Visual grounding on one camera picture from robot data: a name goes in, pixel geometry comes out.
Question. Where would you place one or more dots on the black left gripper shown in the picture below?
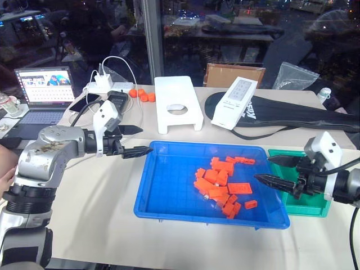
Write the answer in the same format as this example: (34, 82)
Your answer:
(112, 145)

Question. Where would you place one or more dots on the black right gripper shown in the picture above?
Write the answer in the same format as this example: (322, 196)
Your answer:
(312, 181)

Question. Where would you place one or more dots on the small orange toy block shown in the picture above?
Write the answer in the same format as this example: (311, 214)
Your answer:
(240, 161)
(231, 159)
(201, 173)
(231, 215)
(251, 204)
(228, 208)
(222, 200)
(236, 204)

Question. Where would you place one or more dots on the orange studded plate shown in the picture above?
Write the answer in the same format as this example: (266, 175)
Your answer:
(239, 188)

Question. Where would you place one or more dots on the large orange toy block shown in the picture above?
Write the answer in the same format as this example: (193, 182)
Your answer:
(223, 166)

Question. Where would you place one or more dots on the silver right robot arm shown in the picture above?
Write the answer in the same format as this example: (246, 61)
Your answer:
(353, 185)

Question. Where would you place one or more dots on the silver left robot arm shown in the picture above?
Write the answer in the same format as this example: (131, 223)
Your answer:
(42, 157)

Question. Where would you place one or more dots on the green plastic tray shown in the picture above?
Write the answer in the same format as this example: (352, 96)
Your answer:
(305, 208)

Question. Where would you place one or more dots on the brown cardboard box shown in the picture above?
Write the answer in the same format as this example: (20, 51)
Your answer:
(233, 74)

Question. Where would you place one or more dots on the orange bottle cap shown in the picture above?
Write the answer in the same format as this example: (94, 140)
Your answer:
(133, 92)
(141, 92)
(152, 97)
(144, 98)

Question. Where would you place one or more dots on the blue plastic tray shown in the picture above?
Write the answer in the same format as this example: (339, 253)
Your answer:
(168, 182)

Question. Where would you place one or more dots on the white power strip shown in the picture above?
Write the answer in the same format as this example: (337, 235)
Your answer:
(121, 85)

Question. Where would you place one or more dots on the black racket bag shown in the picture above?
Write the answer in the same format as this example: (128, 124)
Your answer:
(281, 112)

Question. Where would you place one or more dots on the black smartphone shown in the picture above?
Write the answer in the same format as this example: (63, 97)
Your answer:
(84, 103)

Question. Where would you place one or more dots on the white stand with round hole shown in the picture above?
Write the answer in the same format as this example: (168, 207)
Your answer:
(174, 90)

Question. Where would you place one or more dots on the white plug charger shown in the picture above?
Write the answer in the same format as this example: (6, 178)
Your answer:
(103, 80)

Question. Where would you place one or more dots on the white printed carton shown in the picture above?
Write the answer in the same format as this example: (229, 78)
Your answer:
(234, 104)

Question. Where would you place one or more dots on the white bottle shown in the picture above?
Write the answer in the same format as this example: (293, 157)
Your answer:
(324, 94)

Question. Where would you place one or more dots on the clear plastic zip bag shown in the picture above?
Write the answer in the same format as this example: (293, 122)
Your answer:
(296, 76)

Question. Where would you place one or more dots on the open laptop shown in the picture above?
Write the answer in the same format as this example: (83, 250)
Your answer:
(45, 84)

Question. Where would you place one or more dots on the black flat object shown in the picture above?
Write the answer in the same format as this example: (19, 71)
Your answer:
(9, 142)

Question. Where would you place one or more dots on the white paper sheet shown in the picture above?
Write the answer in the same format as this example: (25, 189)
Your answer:
(8, 122)

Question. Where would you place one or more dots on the clear glass jar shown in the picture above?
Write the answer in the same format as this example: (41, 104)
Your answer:
(10, 107)

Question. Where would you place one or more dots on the seated person's bare limbs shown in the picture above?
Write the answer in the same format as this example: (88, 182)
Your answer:
(7, 180)

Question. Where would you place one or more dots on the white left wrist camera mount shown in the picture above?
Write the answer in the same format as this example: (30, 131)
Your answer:
(105, 115)

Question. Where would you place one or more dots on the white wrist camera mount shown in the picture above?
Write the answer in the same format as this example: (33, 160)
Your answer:
(105, 115)
(326, 149)

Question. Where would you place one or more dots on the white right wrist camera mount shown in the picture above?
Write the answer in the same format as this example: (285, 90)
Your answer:
(326, 149)

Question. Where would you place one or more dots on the grey window frame post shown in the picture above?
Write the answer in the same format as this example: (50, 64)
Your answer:
(153, 42)

